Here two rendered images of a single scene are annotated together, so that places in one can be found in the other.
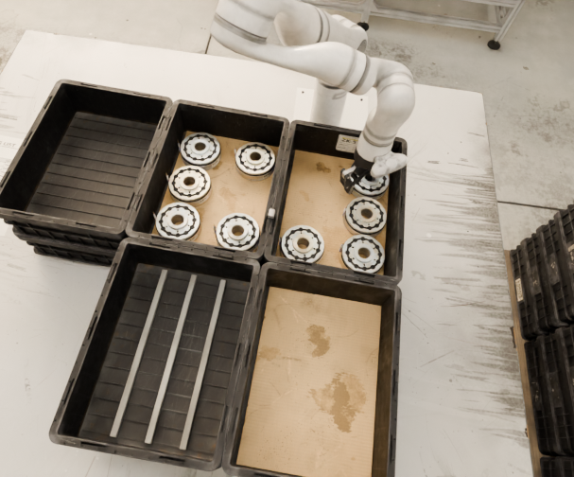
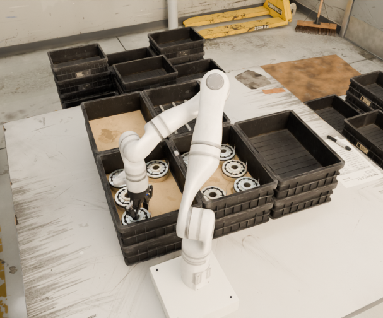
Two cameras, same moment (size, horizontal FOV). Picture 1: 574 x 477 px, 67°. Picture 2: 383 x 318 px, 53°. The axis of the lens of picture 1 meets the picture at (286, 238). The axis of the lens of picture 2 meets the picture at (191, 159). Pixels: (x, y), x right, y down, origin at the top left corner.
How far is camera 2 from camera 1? 1.61 m
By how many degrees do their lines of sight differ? 74
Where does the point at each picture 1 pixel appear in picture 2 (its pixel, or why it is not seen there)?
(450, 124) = not seen: outside the picture
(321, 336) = not seen: hidden behind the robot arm
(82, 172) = (291, 156)
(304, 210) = (166, 191)
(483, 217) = (38, 288)
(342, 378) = (111, 141)
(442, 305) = (64, 216)
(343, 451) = (101, 124)
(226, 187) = (217, 182)
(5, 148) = (359, 176)
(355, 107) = (179, 306)
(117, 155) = (286, 170)
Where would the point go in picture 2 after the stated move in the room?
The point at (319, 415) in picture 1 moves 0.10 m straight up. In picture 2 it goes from (115, 129) to (113, 111)
